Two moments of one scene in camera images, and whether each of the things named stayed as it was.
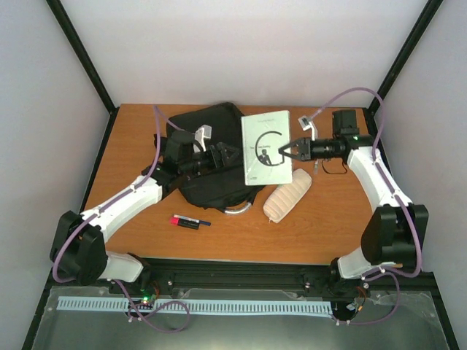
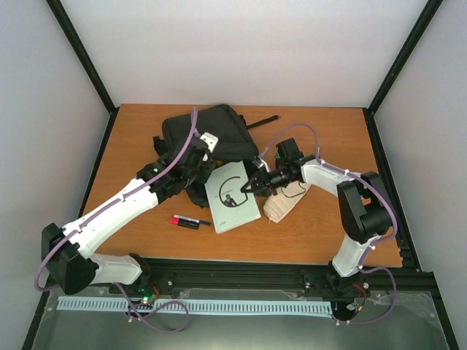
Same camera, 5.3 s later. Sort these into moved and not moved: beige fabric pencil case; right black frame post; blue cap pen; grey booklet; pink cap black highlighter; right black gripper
Moved: grey booklet; right black gripper
Not moved: right black frame post; beige fabric pencil case; pink cap black highlighter; blue cap pen
